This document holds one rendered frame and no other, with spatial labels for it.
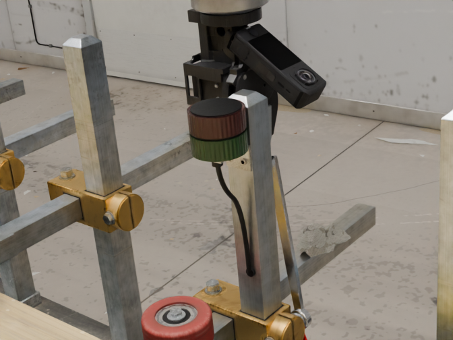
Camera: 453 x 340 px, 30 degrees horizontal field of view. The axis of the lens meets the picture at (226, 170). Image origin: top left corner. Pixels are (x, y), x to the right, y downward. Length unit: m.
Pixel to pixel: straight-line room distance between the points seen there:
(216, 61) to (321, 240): 0.31
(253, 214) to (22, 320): 0.30
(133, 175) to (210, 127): 0.37
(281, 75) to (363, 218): 0.37
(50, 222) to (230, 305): 0.26
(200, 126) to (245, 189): 0.11
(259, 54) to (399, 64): 2.88
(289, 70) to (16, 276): 0.63
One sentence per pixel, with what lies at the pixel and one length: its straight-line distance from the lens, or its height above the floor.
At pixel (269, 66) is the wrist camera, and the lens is 0.94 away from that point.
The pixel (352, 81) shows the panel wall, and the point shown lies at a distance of 3.94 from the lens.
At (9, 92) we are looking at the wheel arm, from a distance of 1.67.
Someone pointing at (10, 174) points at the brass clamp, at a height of 0.95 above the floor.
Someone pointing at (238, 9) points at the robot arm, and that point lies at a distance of 0.94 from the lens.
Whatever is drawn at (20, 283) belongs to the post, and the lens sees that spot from 1.39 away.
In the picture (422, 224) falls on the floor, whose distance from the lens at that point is 3.03.
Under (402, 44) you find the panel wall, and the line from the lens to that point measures 3.77.
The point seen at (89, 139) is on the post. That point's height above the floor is 1.05.
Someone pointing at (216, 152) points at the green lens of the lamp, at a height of 1.10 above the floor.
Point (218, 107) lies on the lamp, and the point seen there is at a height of 1.14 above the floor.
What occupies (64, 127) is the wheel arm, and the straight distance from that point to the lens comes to 1.43.
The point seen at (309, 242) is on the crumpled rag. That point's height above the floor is 0.87.
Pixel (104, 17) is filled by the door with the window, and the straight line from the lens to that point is 4.79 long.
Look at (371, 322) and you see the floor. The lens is 2.52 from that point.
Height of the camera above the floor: 1.44
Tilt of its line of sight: 24 degrees down
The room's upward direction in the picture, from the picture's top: 5 degrees counter-clockwise
